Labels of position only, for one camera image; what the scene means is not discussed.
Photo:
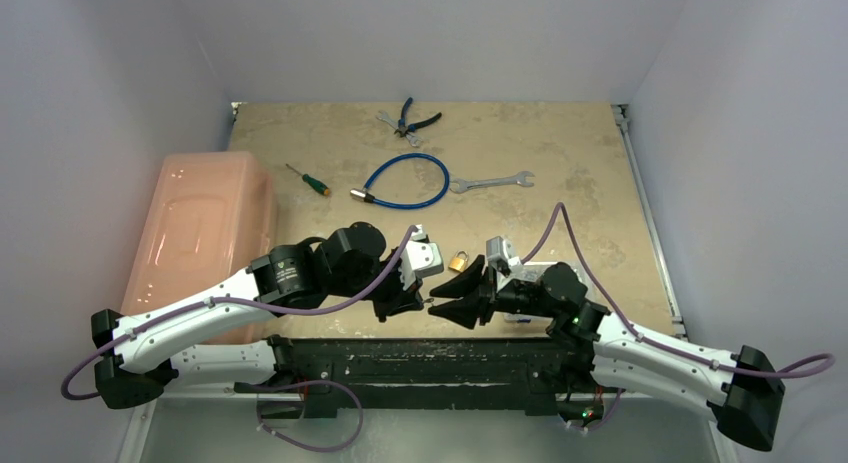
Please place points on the brass padlock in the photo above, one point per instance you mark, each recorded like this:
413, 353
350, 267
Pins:
459, 262

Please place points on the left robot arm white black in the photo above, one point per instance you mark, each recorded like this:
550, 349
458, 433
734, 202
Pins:
141, 355

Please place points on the aluminium rail frame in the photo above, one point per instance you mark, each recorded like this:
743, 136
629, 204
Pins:
622, 121

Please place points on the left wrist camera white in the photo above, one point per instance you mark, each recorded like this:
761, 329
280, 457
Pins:
420, 258

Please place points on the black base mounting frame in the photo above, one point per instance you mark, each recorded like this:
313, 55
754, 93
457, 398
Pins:
531, 375

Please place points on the clear plastic screw box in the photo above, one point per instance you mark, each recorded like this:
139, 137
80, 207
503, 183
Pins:
534, 270

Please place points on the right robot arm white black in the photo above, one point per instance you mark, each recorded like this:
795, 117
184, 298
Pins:
732, 389

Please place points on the small silver wrench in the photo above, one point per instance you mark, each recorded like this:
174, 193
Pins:
413, 139

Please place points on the large silver open wrench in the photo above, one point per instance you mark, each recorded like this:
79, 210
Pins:
522, 179

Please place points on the green handled screwdriver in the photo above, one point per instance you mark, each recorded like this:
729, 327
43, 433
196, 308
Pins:
315, 184

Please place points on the blue cable lock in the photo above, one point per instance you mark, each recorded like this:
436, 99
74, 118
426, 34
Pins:
405, 183

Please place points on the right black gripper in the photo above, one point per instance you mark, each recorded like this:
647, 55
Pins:
489, 297

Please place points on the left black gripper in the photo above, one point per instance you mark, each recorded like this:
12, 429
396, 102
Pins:
401, 300

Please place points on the pink plastic storage box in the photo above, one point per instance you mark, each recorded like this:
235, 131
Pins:
211, 215

